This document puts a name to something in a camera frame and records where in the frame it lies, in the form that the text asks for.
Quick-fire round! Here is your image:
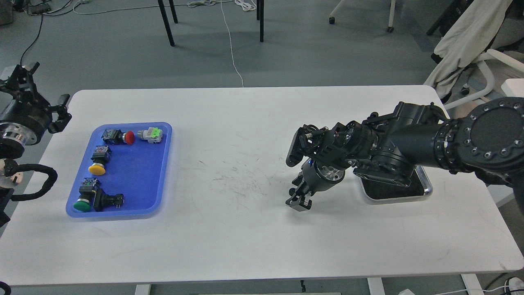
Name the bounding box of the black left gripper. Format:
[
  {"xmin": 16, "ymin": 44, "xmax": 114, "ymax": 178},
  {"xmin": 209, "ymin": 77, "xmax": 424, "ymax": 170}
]
[{"xmin": 0, "ymin": 62, "xmax": 72, "ymax": 146}]

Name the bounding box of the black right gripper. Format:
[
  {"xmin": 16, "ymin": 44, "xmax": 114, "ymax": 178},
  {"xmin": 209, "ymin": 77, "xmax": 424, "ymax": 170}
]
[{"xmin": 286, "ymin": 159, "xmax": 346, "ymax": 211}]

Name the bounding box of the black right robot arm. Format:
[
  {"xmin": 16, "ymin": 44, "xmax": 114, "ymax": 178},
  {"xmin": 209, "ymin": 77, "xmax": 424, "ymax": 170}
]
[{"xmin": 286, "ymin": 97, "xmax": 524, "ymax": 211}]

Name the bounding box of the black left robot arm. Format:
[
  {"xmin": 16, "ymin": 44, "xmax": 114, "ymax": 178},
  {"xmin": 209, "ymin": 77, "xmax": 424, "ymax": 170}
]
[{"xmin": 0, "ymin": 62, "xmax": 72, "ymax": 225}]

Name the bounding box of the blue plastic tray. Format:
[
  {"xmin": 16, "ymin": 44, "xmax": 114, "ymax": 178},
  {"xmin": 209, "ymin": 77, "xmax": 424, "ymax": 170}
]
[{"xmin": 65, "ymin": 122, "xmax": 172, "ymax": 220}]

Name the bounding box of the silver metal tray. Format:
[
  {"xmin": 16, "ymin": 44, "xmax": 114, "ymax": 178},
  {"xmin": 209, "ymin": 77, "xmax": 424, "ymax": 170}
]
[{"xmin": 360, "ymin": 166, "xmax": 434, "ymax": 204}]

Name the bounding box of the black table leg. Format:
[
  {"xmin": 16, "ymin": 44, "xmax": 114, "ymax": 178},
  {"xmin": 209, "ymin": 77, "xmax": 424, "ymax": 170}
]
[{"xmin": 157, "ymin": 0, "xmax": 178, "ymax": 47}]

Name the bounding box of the beige cloth on chair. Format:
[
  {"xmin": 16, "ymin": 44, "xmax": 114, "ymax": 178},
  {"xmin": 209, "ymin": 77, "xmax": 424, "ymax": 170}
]
[{"xmin": 424, "ymin": 0, "xmax": 511, "ymax": 99}]

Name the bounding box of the black floor cable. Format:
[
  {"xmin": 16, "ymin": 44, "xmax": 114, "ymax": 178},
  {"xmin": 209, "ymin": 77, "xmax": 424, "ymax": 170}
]
[{"xmin": 20, "ymin": 14, "xmax": 45, "ymax": 66}]

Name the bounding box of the red push button switch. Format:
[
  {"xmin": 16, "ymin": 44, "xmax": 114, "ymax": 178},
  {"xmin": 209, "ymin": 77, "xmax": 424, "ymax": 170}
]
[{"xmin": 101, "ymin": 129, "xmax": 135, "ymax": 145}]

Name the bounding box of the yellow push button switch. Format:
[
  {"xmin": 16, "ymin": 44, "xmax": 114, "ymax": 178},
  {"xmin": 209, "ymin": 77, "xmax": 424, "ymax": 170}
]
[{"xmin": 88, "ymin": 145, "xmax": 112, "ymax": 176}]

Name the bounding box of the green push button switch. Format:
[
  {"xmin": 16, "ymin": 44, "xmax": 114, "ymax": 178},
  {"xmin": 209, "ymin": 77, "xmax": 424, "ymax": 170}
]
[{"xmin": 73, "ymin": 177, "xmax": 100, "ymax": 213}]

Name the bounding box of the grey green switch module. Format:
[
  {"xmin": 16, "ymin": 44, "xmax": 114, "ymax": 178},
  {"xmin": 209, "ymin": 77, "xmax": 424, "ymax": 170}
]
[{"xmin": 137, "ymin": 127, "xmax": 163, "ymax": 144}]

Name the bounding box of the black switch block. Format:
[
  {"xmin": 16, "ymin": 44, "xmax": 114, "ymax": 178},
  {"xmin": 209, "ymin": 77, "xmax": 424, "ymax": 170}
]
[{"xmin": 93, "ymin": 188, "xmax": 124, "ymax": 212}]

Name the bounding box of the white floor cable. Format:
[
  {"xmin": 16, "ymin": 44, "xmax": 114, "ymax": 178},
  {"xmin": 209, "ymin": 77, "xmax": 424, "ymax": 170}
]
[{"xmin": 220, "ymin": 0, "xmax": 245, "ymax": 88}]

